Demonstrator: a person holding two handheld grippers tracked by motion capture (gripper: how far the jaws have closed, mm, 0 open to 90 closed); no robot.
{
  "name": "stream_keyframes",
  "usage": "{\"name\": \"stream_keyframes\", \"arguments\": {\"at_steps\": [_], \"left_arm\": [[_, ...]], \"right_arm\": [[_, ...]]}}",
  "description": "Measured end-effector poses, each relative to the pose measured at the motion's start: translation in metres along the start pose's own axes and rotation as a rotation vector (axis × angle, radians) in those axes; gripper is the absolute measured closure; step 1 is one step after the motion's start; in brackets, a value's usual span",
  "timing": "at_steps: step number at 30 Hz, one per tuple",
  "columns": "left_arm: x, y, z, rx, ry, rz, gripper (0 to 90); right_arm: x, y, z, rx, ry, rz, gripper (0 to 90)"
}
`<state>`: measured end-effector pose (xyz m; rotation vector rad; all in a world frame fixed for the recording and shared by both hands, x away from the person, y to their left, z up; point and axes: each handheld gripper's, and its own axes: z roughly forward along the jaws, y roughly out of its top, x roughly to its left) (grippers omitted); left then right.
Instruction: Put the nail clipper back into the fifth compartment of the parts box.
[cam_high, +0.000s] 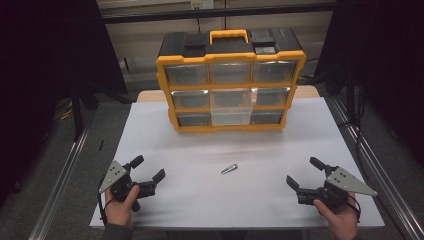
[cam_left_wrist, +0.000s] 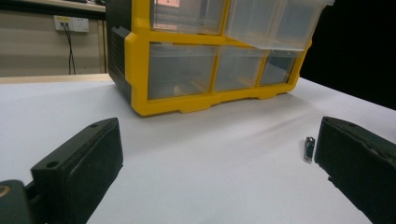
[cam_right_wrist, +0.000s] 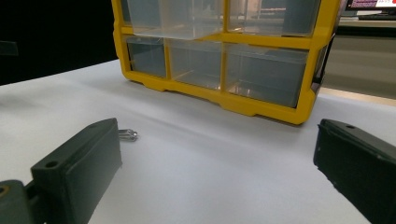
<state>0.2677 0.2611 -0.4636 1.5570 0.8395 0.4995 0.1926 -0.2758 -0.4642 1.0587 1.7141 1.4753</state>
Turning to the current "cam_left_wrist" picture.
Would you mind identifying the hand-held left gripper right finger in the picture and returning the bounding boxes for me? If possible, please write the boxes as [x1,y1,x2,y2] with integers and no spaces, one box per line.
[314,116,396,224]

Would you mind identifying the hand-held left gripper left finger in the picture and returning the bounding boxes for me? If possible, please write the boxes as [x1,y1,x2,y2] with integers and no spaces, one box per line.
[30,117,124,224]

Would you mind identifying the small metal nail clipper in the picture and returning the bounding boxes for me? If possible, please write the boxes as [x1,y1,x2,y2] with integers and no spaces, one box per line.
[303,136,316,164]

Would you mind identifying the yellow drawer cabinet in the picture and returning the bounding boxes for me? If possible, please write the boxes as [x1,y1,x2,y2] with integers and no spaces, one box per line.
[106,0,313,117]

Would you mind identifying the clear plastic drawer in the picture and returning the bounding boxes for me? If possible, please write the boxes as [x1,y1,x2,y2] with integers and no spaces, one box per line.
[214,46,267,92]
[148,42,218,101]
[150,0,226,35]
[224,0,335,52]

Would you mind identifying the black power cable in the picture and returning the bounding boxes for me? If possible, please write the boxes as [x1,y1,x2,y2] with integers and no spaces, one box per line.
[61,21,78,76]

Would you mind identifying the white wall socket strip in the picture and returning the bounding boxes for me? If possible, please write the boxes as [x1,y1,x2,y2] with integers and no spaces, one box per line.
[53,15,91,34]

